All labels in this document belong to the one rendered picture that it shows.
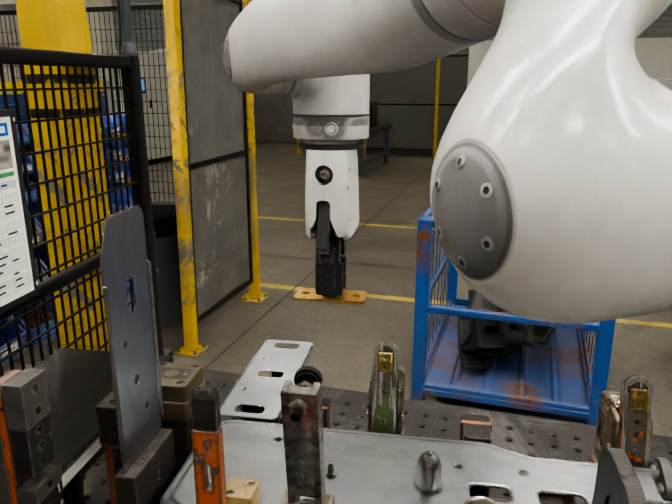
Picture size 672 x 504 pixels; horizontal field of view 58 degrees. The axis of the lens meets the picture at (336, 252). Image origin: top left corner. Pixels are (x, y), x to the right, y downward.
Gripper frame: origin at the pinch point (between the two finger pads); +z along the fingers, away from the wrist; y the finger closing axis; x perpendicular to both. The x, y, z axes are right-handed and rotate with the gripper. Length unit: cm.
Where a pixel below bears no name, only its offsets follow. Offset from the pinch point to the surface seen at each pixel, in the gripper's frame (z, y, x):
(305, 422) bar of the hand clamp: 9.6, -16.8, -0.4
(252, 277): 107, 320, 111
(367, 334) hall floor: 125, 277, 26
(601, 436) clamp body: 30, 20, -38
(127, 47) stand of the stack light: -30, 62, 56
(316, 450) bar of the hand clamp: 12.9, -16.3, -1.4
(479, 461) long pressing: 27.5, 6.5, -19.3
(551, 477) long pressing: 27.5, 4.5, -28.3
